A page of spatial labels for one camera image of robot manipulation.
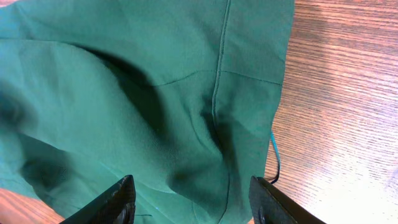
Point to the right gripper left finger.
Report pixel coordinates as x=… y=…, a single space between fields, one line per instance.
x=116 y=205

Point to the green cloth garment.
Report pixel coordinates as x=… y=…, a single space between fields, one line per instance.
x=181 y=95

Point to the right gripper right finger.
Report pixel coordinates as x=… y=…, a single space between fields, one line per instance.
x=271 y=206

